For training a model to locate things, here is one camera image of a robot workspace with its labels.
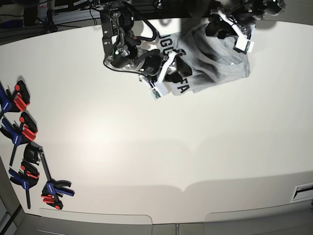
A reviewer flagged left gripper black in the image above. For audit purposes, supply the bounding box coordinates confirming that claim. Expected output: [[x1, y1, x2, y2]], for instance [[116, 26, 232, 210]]
[[205, 15, 236, 39]]

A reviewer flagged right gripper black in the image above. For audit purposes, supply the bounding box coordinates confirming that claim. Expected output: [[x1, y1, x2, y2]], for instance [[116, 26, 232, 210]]
[[165, 50, 192, 83]]

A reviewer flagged grey T-shirt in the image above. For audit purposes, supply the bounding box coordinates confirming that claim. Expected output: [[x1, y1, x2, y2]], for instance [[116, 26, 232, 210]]
[[157, 24, 250, 95]]

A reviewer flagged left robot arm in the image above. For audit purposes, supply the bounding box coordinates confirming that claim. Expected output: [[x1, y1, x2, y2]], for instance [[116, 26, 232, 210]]
[[205, 0, 286, 39]]

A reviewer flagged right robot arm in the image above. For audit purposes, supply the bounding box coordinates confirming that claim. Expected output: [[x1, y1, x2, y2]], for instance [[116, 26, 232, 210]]
[[99, 0, 192, 87]]

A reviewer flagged top blue red clamp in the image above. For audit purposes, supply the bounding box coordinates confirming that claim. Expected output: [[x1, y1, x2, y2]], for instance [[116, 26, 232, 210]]
[[0, 80, 30, 117]]

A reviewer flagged blue red clamp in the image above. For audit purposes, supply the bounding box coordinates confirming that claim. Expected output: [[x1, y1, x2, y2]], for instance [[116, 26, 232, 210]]
[[0, 80, 30, 117], [8, 160, 40, 209], [0, 112, 38, 166]]

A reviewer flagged long bar clamp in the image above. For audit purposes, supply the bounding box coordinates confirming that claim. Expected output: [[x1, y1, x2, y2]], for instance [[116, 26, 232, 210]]
[[24, 143, 75, 210]]

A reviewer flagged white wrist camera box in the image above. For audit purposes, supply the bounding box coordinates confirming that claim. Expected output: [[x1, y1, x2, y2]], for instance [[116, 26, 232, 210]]
[[234, 37, 254, 52], [149, 83, 170, 100]]

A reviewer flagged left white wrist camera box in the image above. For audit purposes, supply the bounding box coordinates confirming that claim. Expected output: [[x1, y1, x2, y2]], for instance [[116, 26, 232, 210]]
[[234, 37, 254, 52]]

